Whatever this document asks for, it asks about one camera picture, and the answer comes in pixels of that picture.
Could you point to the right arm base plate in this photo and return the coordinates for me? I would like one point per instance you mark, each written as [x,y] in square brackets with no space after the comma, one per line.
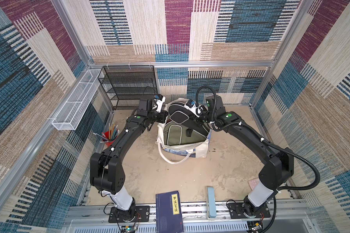
[244,210]

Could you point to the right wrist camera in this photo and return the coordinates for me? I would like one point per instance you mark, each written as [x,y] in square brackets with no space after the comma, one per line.
[194,107]

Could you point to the green paddle case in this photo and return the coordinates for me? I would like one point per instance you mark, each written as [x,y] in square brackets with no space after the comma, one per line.
[177,134]

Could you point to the pink calculator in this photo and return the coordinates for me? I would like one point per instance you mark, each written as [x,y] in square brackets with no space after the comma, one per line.
[253,183]

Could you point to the dark blue book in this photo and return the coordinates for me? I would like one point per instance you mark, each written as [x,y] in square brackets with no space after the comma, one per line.
[168,213]

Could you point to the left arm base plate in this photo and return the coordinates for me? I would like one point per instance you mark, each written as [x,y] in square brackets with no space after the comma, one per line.
[137,214]

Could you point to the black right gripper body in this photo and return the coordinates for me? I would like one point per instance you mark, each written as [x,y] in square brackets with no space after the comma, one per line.
[201,115]

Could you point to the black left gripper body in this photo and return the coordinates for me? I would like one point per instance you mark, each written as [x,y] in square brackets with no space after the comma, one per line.
[156,117]

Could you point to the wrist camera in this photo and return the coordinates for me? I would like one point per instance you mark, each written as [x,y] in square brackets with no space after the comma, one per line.
[194,107]
[158,102]

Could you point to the black mesh shelf rack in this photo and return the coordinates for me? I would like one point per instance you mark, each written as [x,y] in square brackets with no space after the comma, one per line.
[126,85]

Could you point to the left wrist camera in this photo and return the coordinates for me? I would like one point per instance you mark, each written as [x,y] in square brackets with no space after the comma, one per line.
[158,102]

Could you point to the black paddle case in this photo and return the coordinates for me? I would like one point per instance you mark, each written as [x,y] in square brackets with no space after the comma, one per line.
[179,114]

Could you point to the white canvas tote bag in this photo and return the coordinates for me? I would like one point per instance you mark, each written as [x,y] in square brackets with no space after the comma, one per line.
[178,154]

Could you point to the light blue eraser block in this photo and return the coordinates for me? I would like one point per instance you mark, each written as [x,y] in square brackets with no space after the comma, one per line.
[211,203]

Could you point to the red metal pencil bucket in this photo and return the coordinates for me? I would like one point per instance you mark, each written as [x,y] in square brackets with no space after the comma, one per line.
[109,137]

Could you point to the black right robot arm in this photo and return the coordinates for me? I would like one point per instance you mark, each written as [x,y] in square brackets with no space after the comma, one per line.
[278,163]

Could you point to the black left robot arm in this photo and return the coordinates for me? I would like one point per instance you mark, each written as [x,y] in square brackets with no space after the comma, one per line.
[106,168]

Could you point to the white wire basket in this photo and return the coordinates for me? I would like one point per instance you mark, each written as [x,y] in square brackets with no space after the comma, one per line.
[73,110]

